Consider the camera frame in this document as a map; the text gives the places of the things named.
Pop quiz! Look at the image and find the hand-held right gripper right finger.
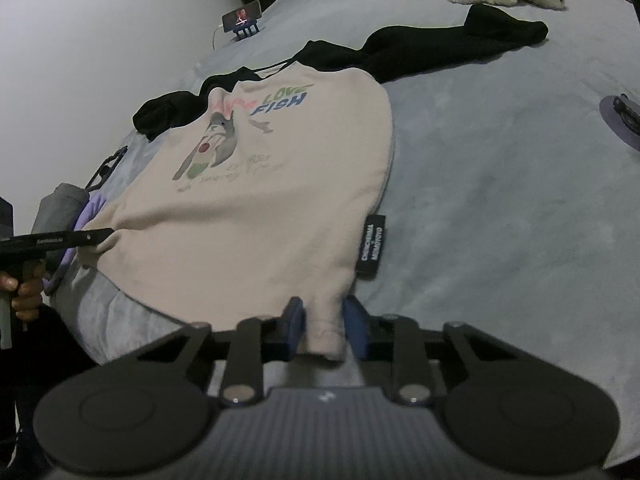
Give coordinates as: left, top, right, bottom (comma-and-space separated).
342, 295, 519, 407

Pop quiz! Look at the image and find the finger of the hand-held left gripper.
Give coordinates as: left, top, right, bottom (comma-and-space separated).
15, 228, 117, 252

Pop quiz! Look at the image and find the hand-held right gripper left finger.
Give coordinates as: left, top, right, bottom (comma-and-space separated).
135, 297, 307, 407

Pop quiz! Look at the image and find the beige sweatshirt with black sleeves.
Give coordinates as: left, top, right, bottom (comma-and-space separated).
132, 4, 550, 363

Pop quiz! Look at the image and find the person's left hand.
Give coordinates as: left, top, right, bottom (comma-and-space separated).
0, 273, 46, 322

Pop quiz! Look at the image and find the grey cloth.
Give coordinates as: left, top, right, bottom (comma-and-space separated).
34, 182, 87, 286

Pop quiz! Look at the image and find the purple cloth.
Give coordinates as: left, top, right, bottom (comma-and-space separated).
44, 192, 109, 297

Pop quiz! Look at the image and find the grey bed sheet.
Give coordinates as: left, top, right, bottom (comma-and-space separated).
47, 0, 640, 463

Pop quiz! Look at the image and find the blue phone stand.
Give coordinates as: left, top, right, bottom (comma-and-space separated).
231, 20, 264, 41

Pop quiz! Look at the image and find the smartphone with lit screen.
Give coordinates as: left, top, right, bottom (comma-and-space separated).
227, 0, 262, 31

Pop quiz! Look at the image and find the purple round pad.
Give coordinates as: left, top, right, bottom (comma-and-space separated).
599, 94, 640, 154

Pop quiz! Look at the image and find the white charging cable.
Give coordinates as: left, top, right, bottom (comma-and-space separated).
210, 22, 231, 52

